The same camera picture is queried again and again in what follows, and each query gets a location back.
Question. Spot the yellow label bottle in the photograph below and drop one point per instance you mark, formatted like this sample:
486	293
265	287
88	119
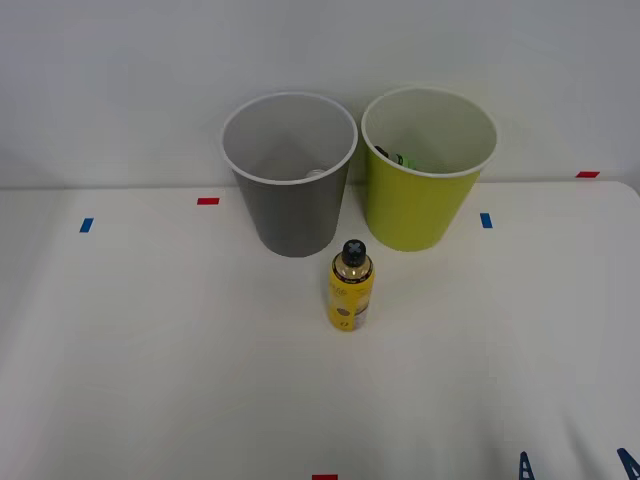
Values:
350	300

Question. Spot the grey plastic waste bin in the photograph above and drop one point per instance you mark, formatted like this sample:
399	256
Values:
295	220

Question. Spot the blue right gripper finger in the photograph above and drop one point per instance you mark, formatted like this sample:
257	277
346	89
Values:
631	465
525	467

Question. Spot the yellow-green plastic waste bin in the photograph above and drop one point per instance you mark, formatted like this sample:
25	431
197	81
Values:
415	210

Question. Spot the green label plastic bottle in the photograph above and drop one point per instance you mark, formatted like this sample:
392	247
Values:
407	161

